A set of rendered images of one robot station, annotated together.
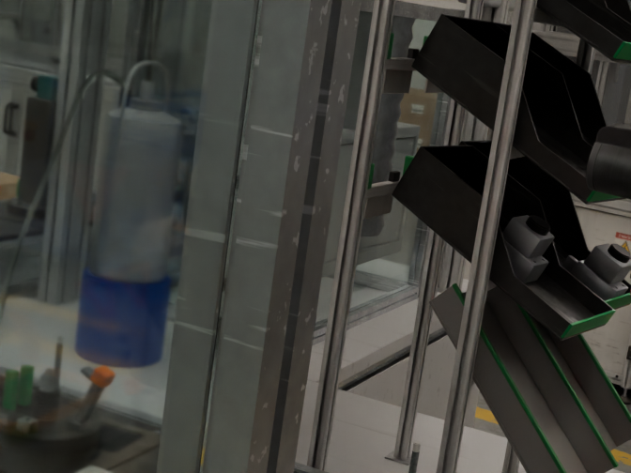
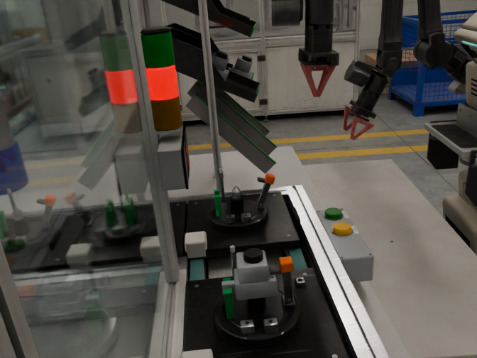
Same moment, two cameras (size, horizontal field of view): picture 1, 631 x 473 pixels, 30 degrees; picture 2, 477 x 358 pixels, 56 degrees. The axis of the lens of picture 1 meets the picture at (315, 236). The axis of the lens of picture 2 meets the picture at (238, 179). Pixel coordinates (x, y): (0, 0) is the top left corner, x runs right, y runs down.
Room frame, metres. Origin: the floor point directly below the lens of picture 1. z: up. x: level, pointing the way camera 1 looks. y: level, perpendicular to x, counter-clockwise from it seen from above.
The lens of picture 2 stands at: (0.33, 0.28, 1.47)
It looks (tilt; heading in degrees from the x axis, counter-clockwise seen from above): 24 degrees down; 332
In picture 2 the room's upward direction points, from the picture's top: 4 degrees counter-clockwise
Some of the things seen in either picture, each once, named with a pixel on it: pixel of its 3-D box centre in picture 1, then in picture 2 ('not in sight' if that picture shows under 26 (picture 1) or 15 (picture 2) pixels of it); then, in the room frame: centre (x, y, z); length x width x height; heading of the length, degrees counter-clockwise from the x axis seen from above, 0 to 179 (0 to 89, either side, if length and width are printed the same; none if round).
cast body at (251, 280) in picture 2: not in sight; (248, 272); (0.85, 0.00, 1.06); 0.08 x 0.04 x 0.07; 65
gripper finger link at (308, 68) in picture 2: not in sight; (316, 74); (1.13, -0.35, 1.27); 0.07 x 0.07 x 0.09; 65
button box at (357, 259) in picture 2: not in sight; (341, 242); (0.98, -0.31, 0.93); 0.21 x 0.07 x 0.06; 155
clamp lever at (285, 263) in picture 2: not in sight; (282, 280); (0.82, -0.05, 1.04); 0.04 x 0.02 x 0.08; 65
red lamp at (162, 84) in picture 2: not in sight; (161, 81); (1.03, 0.04, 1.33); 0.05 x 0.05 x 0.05
